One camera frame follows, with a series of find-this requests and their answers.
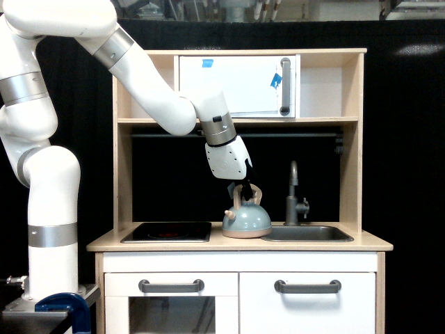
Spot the blue c-clamp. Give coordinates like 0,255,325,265
34,292,92,334

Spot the blue tape piece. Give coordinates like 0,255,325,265
202,58,213,68
270,73,282,89

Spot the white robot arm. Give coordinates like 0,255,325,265
1,1,252,301

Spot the black toy stove top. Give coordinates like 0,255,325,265
120,221,212,244

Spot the white oven door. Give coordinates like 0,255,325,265
104,272,239,333

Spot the blue tape piece right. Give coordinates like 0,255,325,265
270,73,282,89

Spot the grey metal base plate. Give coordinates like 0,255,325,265
2,284,101,319

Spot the grey cabinet door handle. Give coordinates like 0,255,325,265
274,280,342,294

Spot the white microwave door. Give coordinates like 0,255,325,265
179,54,300,118

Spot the black backdrop curtain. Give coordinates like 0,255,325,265
0,13,445,334

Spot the grey oven door handle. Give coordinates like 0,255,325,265
138,279,204,294

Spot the blue tape piece top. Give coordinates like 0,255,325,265
202,58,213,68

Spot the grey toy sink basin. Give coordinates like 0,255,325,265
262,225,354,242

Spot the blue-grey toy teapot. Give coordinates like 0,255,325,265
222,184,272,239

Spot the dark hanging rail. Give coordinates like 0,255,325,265
130,132,344,154

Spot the grey toy faucet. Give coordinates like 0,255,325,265
284,161,309,226

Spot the white cabinet door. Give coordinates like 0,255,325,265
239,272,375,333

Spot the wooden toy kitchen frame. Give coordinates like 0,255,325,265
88,49,393,333

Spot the grey microwave door handle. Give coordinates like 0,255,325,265
280,58,291,116

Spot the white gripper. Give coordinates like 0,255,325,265
205,136,257,201

